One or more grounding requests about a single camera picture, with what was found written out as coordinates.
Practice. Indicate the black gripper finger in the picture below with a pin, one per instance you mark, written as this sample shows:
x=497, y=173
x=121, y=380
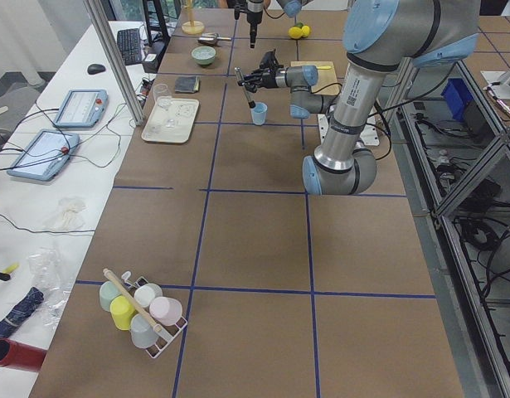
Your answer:
x=240, y=78
x=253, y=34

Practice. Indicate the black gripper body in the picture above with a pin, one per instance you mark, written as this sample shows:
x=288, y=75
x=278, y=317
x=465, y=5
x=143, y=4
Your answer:
x=254, y=8
x=269, y=77

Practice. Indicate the metal stirring rod black tip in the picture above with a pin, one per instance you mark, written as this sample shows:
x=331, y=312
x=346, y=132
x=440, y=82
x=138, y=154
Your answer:
x=249, y=99

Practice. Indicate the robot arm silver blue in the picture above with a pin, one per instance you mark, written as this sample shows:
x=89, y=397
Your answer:
x=290, y=7
x=377, y=36

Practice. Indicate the light blue plastic cup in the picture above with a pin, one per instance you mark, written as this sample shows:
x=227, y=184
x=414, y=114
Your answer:
x=258, y=113

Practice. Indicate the yellow lemon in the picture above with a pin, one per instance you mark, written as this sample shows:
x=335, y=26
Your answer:
x=295, y=33
x=306, y=30

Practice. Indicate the white cup in rack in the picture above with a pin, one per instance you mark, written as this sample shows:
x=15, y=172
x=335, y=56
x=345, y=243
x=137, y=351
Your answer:
x=145, y=294

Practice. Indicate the pink cup in rack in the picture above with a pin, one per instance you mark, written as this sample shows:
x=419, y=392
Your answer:
x=166, y=310

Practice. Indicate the mint green cup in rack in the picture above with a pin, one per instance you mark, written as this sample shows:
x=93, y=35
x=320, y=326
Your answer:
x=108, y=292

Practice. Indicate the yellow cup in rack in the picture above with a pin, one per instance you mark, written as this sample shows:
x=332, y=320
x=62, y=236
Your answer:
x=122, y=312

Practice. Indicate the white cup rack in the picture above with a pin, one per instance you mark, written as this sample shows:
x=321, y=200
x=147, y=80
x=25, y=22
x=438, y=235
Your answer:
x=166, y=334

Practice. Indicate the grey cup in rack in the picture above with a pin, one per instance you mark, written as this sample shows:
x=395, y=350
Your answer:
x=142, y=334

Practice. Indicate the metal scoop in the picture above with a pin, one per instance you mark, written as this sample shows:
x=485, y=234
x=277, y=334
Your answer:
x=212, y=39

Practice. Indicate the green bowl with ice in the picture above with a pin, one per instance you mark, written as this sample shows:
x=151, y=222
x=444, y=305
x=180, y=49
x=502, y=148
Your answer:
x=203, y=55

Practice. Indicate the wooden mug tree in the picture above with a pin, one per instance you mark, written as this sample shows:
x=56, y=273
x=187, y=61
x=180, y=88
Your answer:
x=191, y=26

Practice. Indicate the cream plastic tray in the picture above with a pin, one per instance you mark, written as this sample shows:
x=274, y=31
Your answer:
x=183, y=111

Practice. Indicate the clear wine glass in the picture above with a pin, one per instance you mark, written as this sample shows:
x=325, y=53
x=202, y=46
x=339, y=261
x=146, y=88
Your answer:
x=163, y=99

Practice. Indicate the white pillar with base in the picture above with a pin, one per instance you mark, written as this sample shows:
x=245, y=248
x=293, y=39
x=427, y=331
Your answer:
x=369, y=134

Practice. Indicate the black keyboard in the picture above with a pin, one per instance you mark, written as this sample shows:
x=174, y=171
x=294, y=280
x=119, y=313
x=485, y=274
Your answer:
x=130, y=46

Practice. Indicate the black computer mouse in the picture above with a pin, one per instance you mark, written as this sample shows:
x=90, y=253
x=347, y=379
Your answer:
x=95, y=69

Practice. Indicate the teach pendant far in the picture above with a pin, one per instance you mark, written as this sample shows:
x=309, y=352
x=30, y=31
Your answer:
x=81, y=109

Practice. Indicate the teach pendant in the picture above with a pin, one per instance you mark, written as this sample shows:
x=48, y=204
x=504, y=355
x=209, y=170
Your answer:
x=81, y=109
x=45, y=156

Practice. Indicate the teach pendant near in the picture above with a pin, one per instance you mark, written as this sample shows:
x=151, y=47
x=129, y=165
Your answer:
x=45, y=156

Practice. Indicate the crumpled clear plastic bag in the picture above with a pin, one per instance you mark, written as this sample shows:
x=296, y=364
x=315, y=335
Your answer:
x=54, y=275

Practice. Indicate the folded dark blue umbrella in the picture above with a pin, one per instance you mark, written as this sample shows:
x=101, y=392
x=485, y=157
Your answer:
x=21, y=312

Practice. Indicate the red cylinder bottle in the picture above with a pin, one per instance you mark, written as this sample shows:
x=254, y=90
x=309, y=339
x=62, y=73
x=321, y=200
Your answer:
x=20, y=356

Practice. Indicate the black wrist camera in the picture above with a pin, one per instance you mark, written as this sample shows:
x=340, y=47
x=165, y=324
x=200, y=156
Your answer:
x=269, y=61

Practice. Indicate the aluminium frame post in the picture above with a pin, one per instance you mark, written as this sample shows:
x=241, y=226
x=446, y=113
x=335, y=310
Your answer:
x=108, y=43

